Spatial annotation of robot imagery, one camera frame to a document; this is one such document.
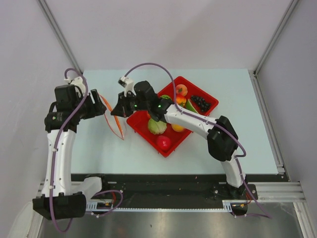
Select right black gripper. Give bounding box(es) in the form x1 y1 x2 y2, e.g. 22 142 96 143
111 91 150 119

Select clear zip top bag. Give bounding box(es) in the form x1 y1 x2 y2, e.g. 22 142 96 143
99 94 127 140

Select toy green cabbage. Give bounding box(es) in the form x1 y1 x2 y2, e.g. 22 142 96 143
148 119 167 135

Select toy whole watermelon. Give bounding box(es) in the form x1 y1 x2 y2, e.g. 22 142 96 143
160 95 172 101

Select toy red orange tomato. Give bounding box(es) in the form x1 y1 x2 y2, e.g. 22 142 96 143
175 94 187 108

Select toy yellow orange mango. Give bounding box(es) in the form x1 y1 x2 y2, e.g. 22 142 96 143
171 124 185 132

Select toy watermelon slice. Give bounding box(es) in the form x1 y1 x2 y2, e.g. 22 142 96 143
185 99 199 114

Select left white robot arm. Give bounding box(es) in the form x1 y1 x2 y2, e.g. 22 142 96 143
32 84 109 220

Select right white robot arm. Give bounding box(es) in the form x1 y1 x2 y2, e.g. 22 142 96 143
111 77 255 199

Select red plastic tray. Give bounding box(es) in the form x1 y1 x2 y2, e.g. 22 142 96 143
127 76 219 158

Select toy red apple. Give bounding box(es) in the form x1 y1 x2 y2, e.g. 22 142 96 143
156 135 171 151

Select toy peach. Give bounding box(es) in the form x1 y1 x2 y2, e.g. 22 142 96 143
175 84 188 97

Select toy black grapes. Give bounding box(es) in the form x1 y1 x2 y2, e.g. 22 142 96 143
191 95 211 112

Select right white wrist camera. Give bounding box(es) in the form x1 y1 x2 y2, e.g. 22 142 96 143
118 76 134 97

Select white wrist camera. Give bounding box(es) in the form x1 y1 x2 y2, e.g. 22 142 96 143
118 76 134 97
64 77 86 97

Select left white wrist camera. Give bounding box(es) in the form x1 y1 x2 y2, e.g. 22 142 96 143
64 77 86 97

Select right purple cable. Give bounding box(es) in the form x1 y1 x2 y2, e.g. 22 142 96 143
124 62 272 219

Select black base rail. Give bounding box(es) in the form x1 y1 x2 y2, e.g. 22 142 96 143
70 173 258 209

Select white slotted cable duct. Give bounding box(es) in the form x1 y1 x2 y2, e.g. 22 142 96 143
85 200 248 217

